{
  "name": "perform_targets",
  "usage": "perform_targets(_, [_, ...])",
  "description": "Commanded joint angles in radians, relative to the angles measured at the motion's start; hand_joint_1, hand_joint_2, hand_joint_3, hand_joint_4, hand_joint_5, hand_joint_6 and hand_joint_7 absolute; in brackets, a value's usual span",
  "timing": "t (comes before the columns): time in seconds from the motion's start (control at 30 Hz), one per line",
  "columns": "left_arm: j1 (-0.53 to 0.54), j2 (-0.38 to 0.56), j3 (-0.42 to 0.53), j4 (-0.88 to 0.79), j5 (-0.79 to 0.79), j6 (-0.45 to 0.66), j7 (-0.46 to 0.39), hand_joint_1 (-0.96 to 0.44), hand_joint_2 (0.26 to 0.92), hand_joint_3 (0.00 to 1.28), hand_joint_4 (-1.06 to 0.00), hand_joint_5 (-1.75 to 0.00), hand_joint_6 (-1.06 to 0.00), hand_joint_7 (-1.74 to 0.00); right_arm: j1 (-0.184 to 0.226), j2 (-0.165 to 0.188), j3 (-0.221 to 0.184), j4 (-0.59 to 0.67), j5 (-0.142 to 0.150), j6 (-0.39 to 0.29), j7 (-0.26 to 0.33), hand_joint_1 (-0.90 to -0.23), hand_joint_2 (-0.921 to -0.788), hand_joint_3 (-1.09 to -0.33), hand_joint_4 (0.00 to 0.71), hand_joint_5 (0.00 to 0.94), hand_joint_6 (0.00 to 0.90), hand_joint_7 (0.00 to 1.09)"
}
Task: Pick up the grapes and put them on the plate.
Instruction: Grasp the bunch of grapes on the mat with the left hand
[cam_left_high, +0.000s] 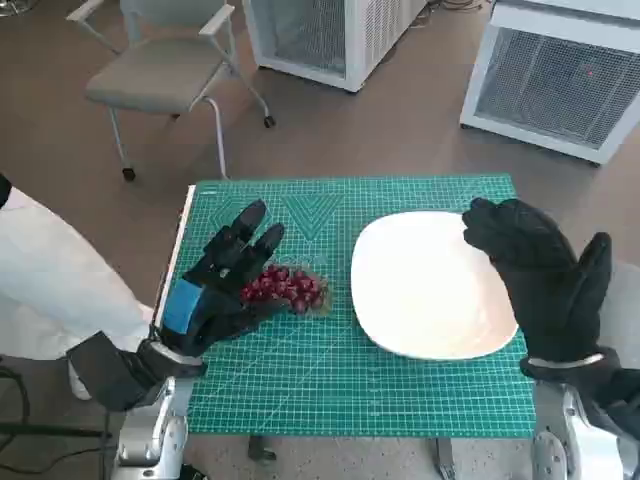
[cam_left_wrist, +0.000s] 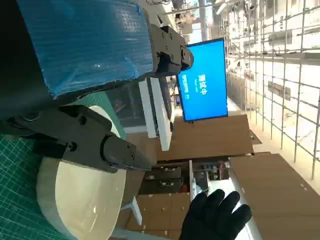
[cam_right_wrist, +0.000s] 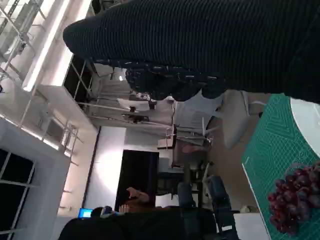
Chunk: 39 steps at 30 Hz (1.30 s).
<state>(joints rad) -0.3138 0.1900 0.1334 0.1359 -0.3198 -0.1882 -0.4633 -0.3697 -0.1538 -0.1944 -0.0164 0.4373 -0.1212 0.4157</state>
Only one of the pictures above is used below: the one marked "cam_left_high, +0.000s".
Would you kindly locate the grey chair with white frame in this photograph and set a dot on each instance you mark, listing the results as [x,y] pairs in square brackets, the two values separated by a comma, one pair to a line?
[150,75]

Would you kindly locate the white plate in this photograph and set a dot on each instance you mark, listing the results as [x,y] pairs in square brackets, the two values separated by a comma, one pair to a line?
[425,285]

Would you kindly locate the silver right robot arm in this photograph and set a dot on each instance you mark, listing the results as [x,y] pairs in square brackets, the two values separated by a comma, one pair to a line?
[570,430]

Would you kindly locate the person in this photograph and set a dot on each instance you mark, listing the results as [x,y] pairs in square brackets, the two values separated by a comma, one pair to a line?
[45,270]

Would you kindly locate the red toy grape bunch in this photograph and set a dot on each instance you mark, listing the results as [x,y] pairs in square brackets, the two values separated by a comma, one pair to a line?
[285,287]

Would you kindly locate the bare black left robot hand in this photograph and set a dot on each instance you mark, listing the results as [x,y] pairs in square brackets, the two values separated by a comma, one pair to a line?
[220,280]

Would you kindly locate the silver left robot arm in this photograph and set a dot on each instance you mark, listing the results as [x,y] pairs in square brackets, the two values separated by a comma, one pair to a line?
[160,430]

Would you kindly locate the white mesh cabinet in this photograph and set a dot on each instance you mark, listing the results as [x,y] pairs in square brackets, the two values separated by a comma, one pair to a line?
[330,35]
[550,75]

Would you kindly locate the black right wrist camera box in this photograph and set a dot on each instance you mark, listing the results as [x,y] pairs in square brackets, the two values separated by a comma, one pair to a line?
[622,395]

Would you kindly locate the metal table clamp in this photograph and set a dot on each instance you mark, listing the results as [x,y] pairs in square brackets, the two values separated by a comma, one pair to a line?
[261,447]
[445,457]

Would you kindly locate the green cutting mat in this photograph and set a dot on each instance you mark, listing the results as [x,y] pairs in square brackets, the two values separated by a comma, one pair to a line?
[325,380]

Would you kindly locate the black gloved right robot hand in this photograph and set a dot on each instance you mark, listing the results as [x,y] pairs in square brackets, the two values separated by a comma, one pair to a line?
[545,280]

